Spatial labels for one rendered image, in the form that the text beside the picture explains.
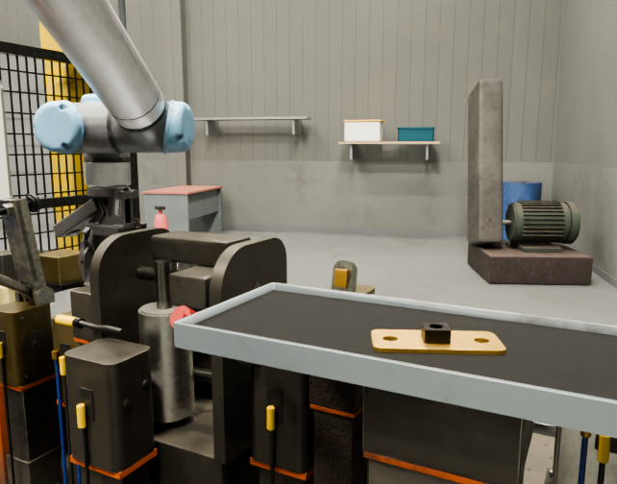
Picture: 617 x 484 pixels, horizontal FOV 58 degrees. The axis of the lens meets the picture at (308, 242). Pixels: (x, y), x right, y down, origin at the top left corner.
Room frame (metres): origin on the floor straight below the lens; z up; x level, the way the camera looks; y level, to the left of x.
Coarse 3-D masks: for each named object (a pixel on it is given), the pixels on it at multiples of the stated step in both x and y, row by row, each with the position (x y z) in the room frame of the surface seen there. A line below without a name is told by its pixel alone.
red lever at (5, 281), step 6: (0, 276) 0.80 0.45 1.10; (0, 282) 0.80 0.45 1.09; (6, 282) 0.80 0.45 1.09; (12, 282) 0.81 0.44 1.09; (18, 282) 0.82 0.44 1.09; (12, 288) 0.81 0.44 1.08; (18, 288) 0.82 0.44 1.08; (24, 288) 0.83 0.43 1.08; (30, 288) 0.84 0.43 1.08; (24, 294) 0.83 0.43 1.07; (30, 294) 0.84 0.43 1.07
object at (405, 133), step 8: (400, 128) 7.86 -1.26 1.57; (408, 128) 7.84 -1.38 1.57; (416, 128) 7.81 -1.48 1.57; (424, 128) 7.79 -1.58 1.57; (432, 128) 7.77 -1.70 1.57; (400, 136) 7.87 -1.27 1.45; (408, 136) 7.84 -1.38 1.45; (416, 136) 7.82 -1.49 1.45; (424, 136) 7.80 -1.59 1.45; (432, 136) 7.78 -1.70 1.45
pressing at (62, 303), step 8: (72, 288) 1.14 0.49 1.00; (56, 296) 1.07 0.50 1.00; (64, 296) 1.07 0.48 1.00; (56, 304) 1.01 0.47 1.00; (64, 304) 1.01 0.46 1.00; (56, 312) 0.96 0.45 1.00; (64, 312) 0.96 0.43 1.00; (536, 424) 0.56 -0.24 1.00; (544, 424) 0.55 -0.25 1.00; (536, 432) 0.55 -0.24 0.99; (544, 432) 0.55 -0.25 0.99; (552, 432) 0.55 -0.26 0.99
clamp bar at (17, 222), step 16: (0, 208) 0.81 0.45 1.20; (16, 208) 0.82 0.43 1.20; (32, 208) 0.86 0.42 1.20; (16, 224) 0.82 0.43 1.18; (32, 224) 0.84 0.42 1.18; (16, 240) 0.83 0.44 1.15; (32, 240) 0.84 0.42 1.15; (16, 256) 0.84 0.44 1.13; (32, 256) 0.83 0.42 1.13; (16, 272) 0.84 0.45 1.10; (32, 272) 0.83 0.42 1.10; (32, 288) 0.83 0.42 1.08
